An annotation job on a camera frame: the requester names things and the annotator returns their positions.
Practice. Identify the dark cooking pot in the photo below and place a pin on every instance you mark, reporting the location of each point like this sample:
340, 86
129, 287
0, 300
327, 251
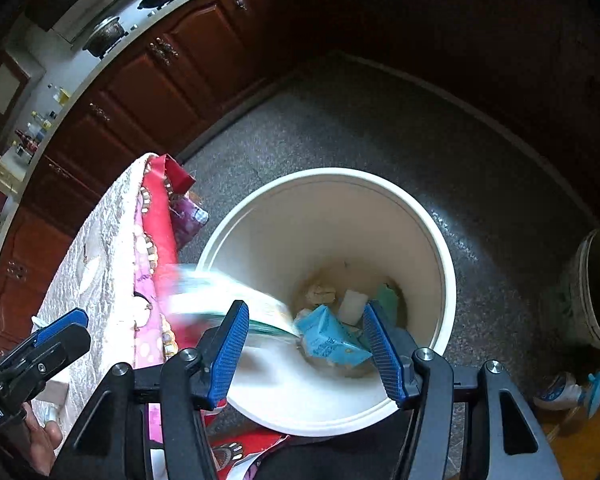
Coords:
104, 36

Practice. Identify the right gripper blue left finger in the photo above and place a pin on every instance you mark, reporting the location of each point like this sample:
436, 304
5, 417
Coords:
220, 349

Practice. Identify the dark wooden kitchen cabinets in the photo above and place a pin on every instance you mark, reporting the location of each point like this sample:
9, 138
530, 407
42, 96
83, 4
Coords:
130, 110

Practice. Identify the light blue carton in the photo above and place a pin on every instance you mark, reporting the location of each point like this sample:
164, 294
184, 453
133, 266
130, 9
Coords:
323, 337

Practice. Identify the pink red floral table cover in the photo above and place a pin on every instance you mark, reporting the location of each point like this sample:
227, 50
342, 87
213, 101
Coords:
165, 218

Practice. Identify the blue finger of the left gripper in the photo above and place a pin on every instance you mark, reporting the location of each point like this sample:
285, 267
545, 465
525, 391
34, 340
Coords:
75, 316
48, 352

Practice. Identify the white green medicine box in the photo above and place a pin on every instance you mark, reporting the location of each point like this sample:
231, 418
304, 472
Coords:
194, 295

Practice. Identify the white countertop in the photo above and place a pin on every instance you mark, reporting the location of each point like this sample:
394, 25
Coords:
105, 60

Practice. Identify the white spray bottle blue trigger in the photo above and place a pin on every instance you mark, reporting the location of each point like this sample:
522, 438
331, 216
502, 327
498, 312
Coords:
564, 393

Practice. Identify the white foam block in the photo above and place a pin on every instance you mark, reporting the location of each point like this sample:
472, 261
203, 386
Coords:
351, 307

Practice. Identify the white round trash bin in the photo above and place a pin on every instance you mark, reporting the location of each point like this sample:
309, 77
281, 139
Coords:
305, 239

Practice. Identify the dark teal packet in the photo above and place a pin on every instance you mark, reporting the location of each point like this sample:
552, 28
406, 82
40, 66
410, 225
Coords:
388, 299

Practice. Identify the person's left hand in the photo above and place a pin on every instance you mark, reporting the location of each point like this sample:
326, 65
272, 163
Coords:
43, 441

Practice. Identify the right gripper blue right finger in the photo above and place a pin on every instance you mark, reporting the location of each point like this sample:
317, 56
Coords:
392, 350

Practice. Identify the beige embossed tablecloth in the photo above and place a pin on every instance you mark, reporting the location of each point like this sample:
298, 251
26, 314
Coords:
98, 276

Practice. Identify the condiment bottles row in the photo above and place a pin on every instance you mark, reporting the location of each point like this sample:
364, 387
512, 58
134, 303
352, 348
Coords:
29, 139

